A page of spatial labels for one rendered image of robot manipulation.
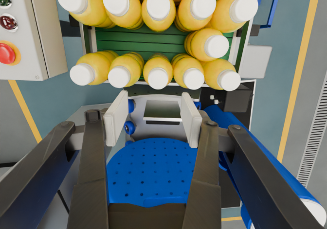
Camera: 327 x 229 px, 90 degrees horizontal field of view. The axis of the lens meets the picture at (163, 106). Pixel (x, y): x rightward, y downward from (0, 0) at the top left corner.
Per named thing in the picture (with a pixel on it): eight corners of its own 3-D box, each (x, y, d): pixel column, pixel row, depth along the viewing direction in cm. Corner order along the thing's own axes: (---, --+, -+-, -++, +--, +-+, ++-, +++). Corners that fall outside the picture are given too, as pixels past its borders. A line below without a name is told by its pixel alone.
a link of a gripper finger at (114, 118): (115, 147, 14) (106, 147, 14) (128, 113, 20) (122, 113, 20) (112, 115, 13) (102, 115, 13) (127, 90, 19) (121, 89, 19)
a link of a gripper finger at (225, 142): (206, 137, 12) (246, 137, 12) (192, 109, 17) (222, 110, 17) (204, 153, 12) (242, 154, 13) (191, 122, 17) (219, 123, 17)
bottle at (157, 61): (142, 62, 50) (133, 75, 33) (159, 47, 49) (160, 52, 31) (156, 80, 52) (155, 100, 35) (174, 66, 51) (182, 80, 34)
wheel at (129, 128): (128, 138, 51) (134, 136, 52) (130, 128, 49) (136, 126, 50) (122, 128, 54) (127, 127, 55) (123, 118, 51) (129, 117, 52)
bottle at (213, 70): (190, 73, 52) (205, 90, 35) (198, 50, 49) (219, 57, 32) (210, 79, 53) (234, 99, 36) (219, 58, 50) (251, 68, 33)
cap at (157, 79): (144, 76, 33) (143, 78, 32) (159, 63, 32) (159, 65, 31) (156, 90, 35) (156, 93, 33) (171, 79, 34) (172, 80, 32)
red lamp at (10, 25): (5, 29, 28) (-2, 29, 27) (0, 15, 27) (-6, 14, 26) (18, 30, 28) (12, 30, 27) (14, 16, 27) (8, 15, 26)
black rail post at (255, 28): (235, 37, 48) (249, 36, 41) (237, 25, 47) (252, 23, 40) (243, 37, 48) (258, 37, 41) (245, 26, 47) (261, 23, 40)
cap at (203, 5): (214, -7, 28) (217, -9, 27) (211, 19, 30) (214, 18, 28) (191, -7, 28) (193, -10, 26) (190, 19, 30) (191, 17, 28)
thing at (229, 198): (193, 199, 202) (195, 211, 188) (188, 81, 145) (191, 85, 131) (235, 195, 202) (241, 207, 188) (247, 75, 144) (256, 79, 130)
